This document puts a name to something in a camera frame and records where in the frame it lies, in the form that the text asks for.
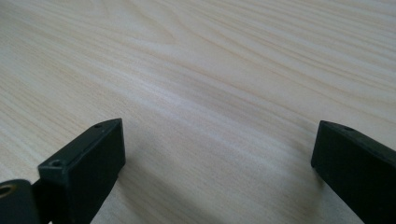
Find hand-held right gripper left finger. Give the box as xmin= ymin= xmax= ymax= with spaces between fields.
xmin=32 ymin=118 xmax=126 ymax=224

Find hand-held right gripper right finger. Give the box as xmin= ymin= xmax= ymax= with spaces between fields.
xmin=310 ymin=119 xmax=396 ymax=224

